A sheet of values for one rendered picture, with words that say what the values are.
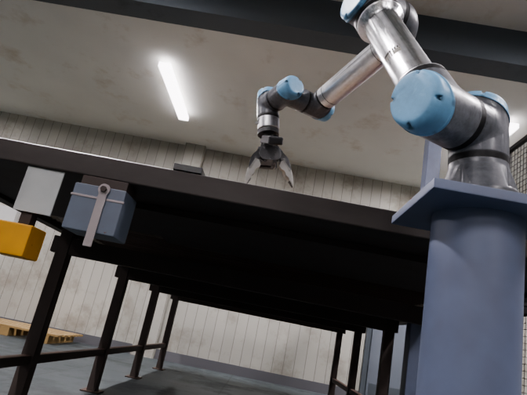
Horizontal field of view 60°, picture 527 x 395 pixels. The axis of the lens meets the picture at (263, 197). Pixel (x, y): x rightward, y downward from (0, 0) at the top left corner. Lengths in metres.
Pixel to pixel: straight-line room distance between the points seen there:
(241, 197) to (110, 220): 0.33
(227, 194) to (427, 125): 0.52
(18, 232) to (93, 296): 5.48
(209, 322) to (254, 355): 0.73
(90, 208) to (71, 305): 5.63
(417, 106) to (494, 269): 0.32
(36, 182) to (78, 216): 0.17
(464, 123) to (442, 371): 0.45
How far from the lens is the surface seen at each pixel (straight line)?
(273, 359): 6.31
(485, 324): 0.88
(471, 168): 0.97
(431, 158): 3.53
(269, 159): 1.45
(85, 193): 1.23
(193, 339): 6.37
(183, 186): 1.18
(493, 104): 1.04
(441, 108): 0.90
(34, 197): 1.30
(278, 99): 1.48
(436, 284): 0.91
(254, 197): 1.16
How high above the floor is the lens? 0.55
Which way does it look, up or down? 17 degrees up
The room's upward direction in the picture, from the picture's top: 12 degrees clockwise
